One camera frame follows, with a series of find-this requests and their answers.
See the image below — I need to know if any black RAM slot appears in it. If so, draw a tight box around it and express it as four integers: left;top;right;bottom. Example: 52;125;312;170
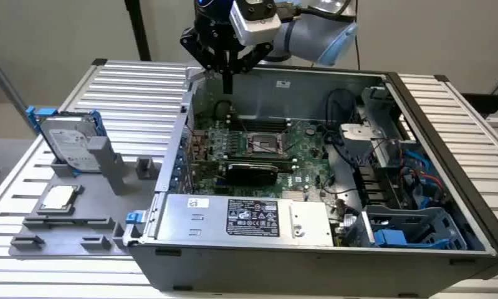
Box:
224;159;293;166
224;155;293;162

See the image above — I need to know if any hard disk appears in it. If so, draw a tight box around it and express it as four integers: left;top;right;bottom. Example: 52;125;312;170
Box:
25;107;105;174

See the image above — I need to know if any blue case latch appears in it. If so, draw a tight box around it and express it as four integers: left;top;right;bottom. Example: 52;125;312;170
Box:
124;211;145;225

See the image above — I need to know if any black looped cable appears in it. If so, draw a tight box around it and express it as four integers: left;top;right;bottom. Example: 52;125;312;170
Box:
324;88;358;126

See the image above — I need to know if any black camera cable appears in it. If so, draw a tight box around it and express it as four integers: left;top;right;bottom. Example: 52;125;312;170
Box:
280;0;354;23

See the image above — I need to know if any short black cable loop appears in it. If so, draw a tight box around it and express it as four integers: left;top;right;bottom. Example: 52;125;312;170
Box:
213;99;233;116

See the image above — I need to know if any thin black fan wire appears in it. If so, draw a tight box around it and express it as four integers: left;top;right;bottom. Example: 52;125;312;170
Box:
317;176;346;200

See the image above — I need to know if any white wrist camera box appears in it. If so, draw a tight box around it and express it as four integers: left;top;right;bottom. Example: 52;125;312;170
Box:
228;0;283;46

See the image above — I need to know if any aluminium frame post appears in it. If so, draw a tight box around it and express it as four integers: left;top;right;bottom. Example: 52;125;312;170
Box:
0;40;29;121

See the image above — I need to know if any thin black hanging cable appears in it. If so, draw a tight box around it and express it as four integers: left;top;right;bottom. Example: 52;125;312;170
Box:
354;29;362;71

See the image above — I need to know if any silver CPU chip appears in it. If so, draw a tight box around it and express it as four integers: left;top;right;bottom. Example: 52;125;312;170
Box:
38;185;84;211

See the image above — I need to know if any silver drive cage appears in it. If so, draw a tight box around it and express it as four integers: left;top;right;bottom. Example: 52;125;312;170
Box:
337;87;416;169

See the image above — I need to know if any grey parts rack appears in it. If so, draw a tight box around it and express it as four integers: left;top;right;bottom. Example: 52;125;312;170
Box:
8;136;163;258

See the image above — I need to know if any black stand pole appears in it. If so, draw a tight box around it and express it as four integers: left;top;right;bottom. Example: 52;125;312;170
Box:
122;0;152;62

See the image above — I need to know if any silver power supply unit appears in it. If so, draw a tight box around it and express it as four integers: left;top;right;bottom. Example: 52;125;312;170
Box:
156;193;337;247

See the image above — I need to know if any black graphics card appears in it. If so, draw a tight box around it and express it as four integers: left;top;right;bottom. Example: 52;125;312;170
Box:
225;161;280;188

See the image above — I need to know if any CPU socket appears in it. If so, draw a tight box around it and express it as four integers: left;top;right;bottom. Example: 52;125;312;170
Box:
241;132;287;156

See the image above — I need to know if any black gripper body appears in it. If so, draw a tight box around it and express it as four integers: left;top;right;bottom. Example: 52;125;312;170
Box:
192;0;244;52

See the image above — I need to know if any grey disk bay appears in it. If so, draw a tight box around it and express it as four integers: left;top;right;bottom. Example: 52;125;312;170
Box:
360;204;468;250

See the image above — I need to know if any blue flat data wire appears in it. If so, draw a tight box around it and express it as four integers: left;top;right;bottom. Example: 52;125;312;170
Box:
400;149;435;216

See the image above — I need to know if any empty blue disk carrier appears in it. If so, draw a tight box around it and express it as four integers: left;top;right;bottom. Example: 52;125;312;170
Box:
374;229;408;248

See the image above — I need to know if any green motherboard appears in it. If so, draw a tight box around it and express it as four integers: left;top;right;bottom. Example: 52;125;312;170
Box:
188;120;346;201

